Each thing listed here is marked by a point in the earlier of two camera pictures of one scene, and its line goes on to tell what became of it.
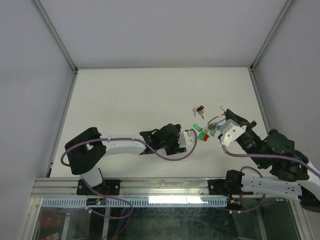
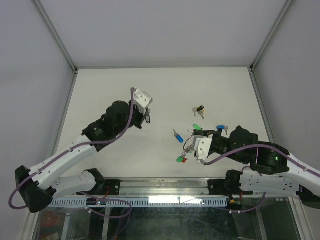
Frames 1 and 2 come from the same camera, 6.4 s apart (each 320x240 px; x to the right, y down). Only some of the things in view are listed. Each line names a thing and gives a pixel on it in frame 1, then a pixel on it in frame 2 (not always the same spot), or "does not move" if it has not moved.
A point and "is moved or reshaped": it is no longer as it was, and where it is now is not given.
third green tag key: (197, 127) does not move
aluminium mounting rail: (63, 187) does not move
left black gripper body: (173, 147) → (138, 117)
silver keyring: (214, 126) is moved or reshaped
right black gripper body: (249, 144) → (221, 145)
